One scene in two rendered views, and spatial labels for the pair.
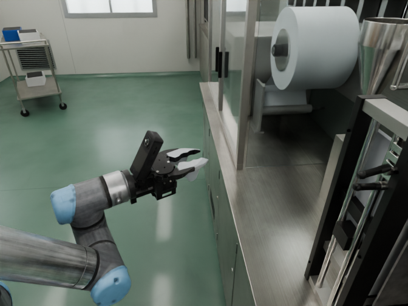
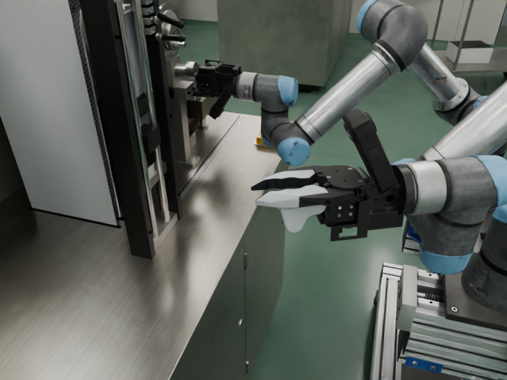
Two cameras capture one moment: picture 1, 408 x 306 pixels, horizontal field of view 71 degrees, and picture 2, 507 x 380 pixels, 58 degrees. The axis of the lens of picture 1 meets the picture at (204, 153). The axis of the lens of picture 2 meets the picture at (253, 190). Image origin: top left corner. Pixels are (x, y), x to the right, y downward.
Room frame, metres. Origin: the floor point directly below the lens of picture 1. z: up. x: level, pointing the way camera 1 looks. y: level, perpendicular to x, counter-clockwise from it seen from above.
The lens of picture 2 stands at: (1.09, 0.19, 1.58)
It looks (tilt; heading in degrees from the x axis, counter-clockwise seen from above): 35 degrees down; 203
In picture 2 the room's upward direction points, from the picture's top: straight up
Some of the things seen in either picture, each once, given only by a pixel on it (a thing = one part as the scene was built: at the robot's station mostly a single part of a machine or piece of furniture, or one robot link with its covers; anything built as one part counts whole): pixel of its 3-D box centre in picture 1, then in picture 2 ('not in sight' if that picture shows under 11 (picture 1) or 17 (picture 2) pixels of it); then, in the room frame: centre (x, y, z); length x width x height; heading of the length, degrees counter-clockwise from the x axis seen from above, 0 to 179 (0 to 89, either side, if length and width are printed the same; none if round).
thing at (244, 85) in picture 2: not in sight; (247, 87); (0.02, -0.27, 1.11); 0.08 x 0.05 x 0.08; 5
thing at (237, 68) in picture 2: not in sight; (219, 81); (0.03, -0.35, 1.12); 0.12 x 0.08 x 0.09; 95
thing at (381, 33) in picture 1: (389, 32); not in sight; (0.82, -0.50, 1.50); 0.14 x 0.14 x 0.06
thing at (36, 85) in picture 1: (32, 69); not in sight; (4.02, 2.40, 0.51); 0.91 x 0.58 x 1.02; 29
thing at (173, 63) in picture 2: not in sight; (182, 114); (0.13, -0.42, 1.05); 0.06 x 0.05 x 0.31; 95
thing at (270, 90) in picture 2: not in sight; (275, 90); (0.01, -0.19, 1.11); 0.11 x 0.08 x 0.09; 95
